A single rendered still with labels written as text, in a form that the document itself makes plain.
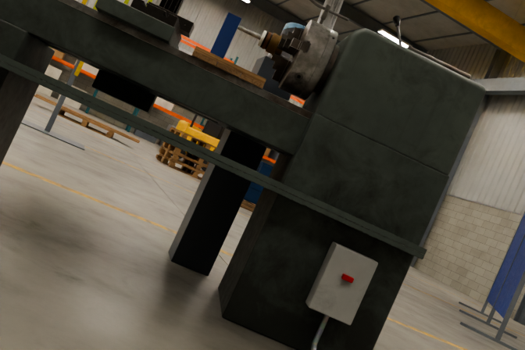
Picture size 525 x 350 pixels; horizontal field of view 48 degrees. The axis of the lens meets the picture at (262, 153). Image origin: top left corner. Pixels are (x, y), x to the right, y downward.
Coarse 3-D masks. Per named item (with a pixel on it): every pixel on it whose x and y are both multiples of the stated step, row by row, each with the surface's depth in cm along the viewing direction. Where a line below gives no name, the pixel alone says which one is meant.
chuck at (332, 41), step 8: (336, 32) 247; (328, 40) 239; (336, 40) 241; (328, 48) 238; (328, 56) 237; (320, 64) 237; (320, 72) 238; (312, 80) 239; (312, 88) 242; (304, 96) 248
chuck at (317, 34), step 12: (312, 24) 242; (312, 36) 238; (324, 36) 240; (312, 48) 236; (324, 48) 237; (300, 60) 236; (312, 60) 237; (288, 72) 239; (300, 72) 238; (312, 72) 238; (288, 84) 244; (300, 84) 242
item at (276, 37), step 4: (268, 32) 248; (268, 36) 247; (272, 36) 248; (276, 36) 247; (280, 36) 248; (264, 40) 246; (268, 40) 246; (272, 40) 246; (276, 40) 246; (264, 44) 247; (268, 44) 247; (272, 44) 246; (276, 44) 246; (264, 48) 250; (268, 48) 248; (272, 48) 247; (276, 48) 246; (272, 52) 249; (276, 52) 250; (280, 52) 249
